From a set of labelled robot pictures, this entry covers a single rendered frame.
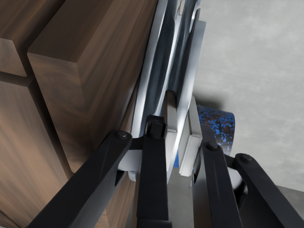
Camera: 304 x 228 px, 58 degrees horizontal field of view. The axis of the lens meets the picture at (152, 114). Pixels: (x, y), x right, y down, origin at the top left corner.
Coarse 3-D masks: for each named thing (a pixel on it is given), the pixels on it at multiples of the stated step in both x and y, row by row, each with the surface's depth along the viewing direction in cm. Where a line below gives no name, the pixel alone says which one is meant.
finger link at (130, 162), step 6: (150, 114) 19; (162, 120) 19; (144, 132) 17; (138, 138) 16; (132, 144) 15; (138, 144) 15; (132, 150) 15; (138, 150) 15; (126, 156) 15; (132, 156) 15; (138, 156) 15; (120, 162) 15; (126, 162) 15; (132, 162) 15; (138, 162) 15; (120, 168) 15; (126, 168) 15; (132, 168) 15
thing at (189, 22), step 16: (192, 0) 24; (192, 16) 21; (192, 32) 18; (176, 48) 37; (192, 48) 18; (176, 64) 38; (192, 64) 18; (176, 80) 24; (192, 80) 18; (176, 96) 21; (176, 112) 19; (176, 144) 20
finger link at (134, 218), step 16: (160, 128) 15; (144, 144) 14; (160, 144) 15; (144, 160) 13; (160, 160) 13; (144, 176) 12; (160, 176) 12; (144, 192) 11; (160, 192) 11; (144, 208) 10; (160, 208) 10; (144, 224) 9; (160, 224) 9
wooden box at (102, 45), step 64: (0, 0) 10; (64, 0) 11; (128, 0) 13; (0, 64) 10; (64, 64) 9; (128, 64) 16; (0, 128) 13; (64, 128) 12; (128, 128) 22; (0, 192) 23; (128, 192) 34
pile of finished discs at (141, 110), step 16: (160, 0) 21; (176, 0) 36; (160, 16) 21; (176, 16) 44; (160, 32) 26; (176, 32) 47; (160, 48) 29; (144, 64) 21; (160, 64) 29; (144, 80) 21; (160, 80) 32; (144, 96) 22; (160, 96) 39; (144, 112) 29
